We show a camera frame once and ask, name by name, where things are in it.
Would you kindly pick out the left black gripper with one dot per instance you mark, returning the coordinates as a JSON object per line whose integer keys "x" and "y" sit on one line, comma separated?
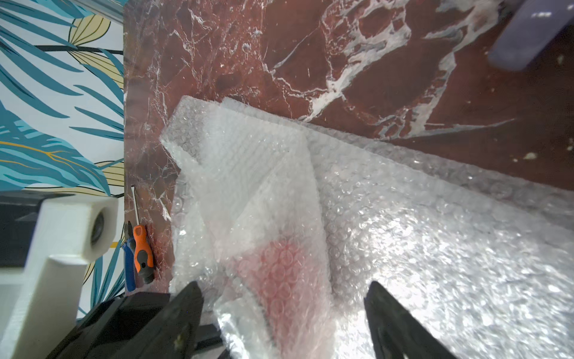
{"x": 109, "y": 330}

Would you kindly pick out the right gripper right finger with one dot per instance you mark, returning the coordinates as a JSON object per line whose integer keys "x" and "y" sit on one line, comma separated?
{"x": 394, "y": 331}

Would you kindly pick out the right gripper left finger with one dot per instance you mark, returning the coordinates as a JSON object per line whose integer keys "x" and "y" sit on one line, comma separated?
{"x": 171, "y": 333}

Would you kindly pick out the red mug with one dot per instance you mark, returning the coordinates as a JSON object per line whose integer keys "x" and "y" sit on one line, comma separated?
{"x": 286, "y": 282}

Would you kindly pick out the clear bubble wrap sheet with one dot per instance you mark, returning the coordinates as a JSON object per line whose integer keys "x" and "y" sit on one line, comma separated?
{"x": 483, "y": 261}

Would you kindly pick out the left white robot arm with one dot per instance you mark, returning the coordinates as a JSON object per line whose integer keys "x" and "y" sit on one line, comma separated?
{"x": 47, "y": 242}

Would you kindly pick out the lavender mug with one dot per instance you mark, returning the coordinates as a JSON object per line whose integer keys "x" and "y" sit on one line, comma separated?
{"x": 532, "y": 26}

